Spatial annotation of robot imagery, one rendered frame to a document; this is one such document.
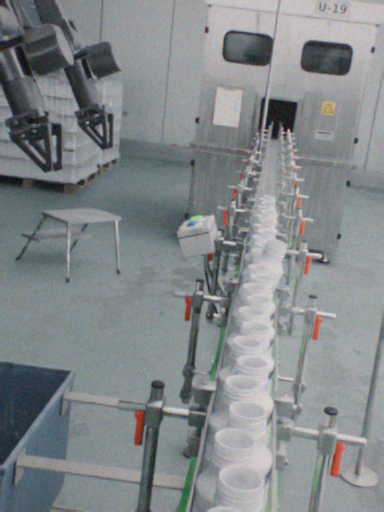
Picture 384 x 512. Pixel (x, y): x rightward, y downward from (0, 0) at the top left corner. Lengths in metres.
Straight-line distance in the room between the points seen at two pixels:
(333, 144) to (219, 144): 0.94
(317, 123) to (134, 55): 6.14
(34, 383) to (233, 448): 0.70
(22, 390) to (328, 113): 4.88
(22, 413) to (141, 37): 10.53
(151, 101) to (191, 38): 1.15
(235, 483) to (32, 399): 0.73
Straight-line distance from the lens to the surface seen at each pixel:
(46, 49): 1.24
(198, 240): 1.68
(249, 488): 0.61
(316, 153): 5.94
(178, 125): 11.55
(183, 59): 11.52
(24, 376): 1.28
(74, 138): 7.80
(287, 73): 5.91
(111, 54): 1.68
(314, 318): 1.27
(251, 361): 0.82
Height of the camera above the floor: 1.47
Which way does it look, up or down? 15 degrees down
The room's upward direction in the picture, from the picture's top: 7 degrees clockwise
